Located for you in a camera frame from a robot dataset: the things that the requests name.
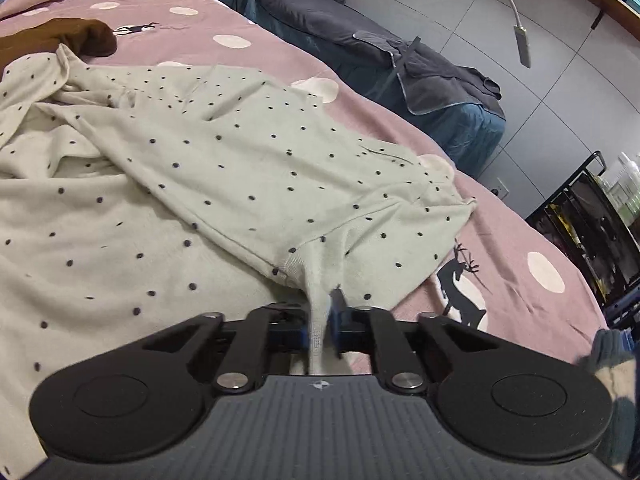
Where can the white gooseneck lamp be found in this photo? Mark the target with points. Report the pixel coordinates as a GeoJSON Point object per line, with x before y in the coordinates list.
{"type": "Point", "coordinates": [524, 47]}

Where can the person's right forearm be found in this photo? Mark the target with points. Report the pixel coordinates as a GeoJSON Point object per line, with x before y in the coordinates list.
{"type": "Point", "coordinates": [615, 375]}

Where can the black metal rack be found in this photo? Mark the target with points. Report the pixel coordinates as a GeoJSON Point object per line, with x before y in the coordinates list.
{"type": "Point", "coordinates": [590, 240]}

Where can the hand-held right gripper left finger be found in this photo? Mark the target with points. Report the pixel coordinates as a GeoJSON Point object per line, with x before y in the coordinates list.
{"type": "Point", "coordinates": [300, 336]}

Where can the cluster of pale bottles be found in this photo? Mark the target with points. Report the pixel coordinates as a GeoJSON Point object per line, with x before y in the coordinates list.
{"type": "Point", "coordinates": [622, 185]}

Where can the pink dotted bedsheet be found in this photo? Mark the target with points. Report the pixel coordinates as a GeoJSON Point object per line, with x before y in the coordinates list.
{"type": "Point", "coordinates": [280, 55]}

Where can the grey cloth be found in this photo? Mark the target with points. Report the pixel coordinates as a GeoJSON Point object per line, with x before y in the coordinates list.
{"type": "Point", "coordinates": [440, 80]}

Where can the dark grey bed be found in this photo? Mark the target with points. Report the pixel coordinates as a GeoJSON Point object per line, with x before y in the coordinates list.
{"type": "Point", "coordinates": [310, 20]}

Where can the wall socket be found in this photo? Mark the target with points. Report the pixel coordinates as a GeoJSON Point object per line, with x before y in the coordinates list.
{"type": "Point", "coordinates": [501, 190]}

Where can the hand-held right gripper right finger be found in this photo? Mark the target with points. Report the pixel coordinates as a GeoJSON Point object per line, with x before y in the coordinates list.
{"type": "Point", "coordinates": [336, 321]}

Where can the white dotted garment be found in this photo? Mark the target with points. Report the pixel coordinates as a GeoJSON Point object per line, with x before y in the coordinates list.
{"type": "Point", "coordinates": [200, 160]}

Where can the brown garment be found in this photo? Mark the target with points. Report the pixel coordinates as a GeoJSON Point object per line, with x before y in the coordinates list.
{"type": "Point", "coordinates": [50, 35]}

